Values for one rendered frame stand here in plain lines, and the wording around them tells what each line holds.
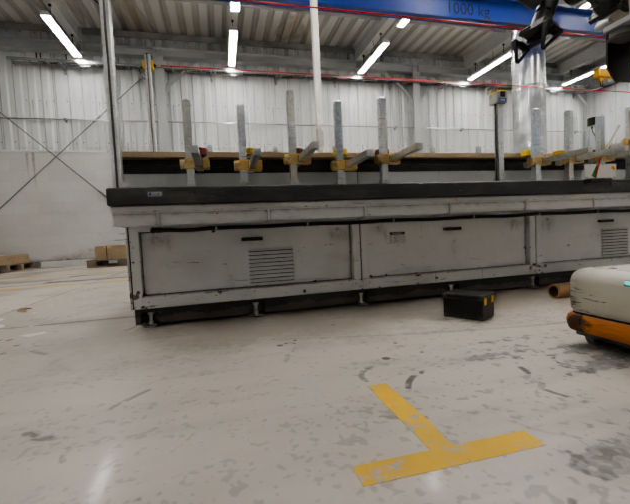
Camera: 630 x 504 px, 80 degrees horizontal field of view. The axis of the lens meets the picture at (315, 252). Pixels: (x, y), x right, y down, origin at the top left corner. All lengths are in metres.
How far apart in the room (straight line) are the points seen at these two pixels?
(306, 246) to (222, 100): 7.66
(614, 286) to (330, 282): 1.32
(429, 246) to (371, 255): 0.40
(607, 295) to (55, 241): 9.32
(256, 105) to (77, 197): 4.45
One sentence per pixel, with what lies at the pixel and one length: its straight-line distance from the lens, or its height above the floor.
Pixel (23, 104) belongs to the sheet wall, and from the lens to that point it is 10.24.
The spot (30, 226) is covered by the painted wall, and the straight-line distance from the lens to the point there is 9.82.
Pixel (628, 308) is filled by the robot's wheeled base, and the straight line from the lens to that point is 1.53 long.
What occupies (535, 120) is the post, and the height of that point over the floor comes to 1.06.
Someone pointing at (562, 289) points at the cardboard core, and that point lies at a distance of 2.61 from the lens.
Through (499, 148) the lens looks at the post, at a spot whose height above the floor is 0.89.
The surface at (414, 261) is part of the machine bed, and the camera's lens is 2.43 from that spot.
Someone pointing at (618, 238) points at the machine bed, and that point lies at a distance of 3.53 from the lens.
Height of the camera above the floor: 0.46
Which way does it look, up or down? 3 degrees down
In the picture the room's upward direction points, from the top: 3 degrees counter-clockwise
